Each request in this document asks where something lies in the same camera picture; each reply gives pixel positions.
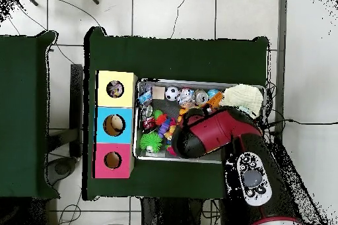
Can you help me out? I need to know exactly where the green furry monster toy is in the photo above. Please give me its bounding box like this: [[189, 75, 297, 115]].
[[139, 131, 163, 154]]

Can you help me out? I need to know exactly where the confetti print cloth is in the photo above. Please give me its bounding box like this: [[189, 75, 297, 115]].
[[106, 80, 124, 98]]

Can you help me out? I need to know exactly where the cream knitted cloth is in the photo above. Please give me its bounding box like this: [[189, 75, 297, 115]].
[[221, 83, 265, 119]]

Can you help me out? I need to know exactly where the silver mesh bin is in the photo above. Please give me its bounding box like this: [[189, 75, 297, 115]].
[[133, 78, 266, 166]]

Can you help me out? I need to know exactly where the wooden box with three holes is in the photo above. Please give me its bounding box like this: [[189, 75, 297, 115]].
[[93, 70, 138, 179]]

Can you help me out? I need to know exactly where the black and white soccer ball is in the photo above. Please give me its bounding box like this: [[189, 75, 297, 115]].
[[164, 85, 180, 102]]

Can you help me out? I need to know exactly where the plain wooden cube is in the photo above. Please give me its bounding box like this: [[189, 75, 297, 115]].
[[152, 85, 166, 100]]

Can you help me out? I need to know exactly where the crushed red soda can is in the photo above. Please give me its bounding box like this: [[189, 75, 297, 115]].
[[142, 116, 156, 131]]

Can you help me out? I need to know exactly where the crushed clear plastic bottle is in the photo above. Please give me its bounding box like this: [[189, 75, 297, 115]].
[[138, 82, 153, 106]]

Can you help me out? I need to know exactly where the silver soda can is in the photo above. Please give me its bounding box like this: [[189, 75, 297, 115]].
[[193, 88, 209, 105]]

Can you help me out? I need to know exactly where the orange plastic block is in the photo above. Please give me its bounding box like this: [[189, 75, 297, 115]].
[[208, 91, 224, 108]]

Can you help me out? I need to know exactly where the dark green side table cloth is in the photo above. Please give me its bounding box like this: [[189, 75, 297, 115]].
[[0, 30, 61, 200]]

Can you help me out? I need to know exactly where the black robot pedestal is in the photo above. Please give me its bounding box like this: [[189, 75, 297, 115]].
[[141, 197, 222, 225]]

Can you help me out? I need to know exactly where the black power cable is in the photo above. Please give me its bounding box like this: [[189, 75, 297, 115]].
[[265, 118, 338, 134]]

